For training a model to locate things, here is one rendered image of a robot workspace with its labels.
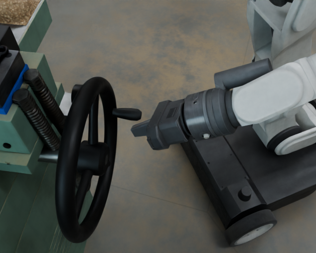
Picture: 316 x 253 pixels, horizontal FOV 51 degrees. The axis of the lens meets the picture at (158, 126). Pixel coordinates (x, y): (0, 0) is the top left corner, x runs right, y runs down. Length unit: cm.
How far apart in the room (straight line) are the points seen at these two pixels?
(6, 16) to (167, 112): 38
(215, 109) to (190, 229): 89
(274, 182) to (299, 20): 74
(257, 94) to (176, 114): 16
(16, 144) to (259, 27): 66
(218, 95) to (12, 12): 44
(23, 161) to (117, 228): 89
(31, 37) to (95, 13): 157
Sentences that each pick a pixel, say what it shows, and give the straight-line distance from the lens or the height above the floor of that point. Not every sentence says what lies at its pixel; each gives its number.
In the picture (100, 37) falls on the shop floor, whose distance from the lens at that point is 211.
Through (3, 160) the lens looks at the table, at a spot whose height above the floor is 87.
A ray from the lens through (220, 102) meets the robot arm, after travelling 57.
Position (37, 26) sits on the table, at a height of 88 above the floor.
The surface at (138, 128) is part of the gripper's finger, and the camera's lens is 67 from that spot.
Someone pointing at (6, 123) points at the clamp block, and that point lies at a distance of 50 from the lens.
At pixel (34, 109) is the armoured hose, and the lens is 52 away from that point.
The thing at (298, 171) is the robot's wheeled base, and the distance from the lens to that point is 142.
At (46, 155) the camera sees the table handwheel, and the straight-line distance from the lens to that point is 62.
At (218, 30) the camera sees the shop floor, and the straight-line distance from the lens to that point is 217.
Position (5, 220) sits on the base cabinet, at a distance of 75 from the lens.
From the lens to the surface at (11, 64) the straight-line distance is 51.
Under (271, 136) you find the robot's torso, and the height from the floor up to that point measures 33.
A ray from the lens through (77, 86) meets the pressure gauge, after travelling 89.
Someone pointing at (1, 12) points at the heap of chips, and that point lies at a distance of 76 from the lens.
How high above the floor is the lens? 133
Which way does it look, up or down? 55 degrees down
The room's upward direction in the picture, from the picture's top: straight up
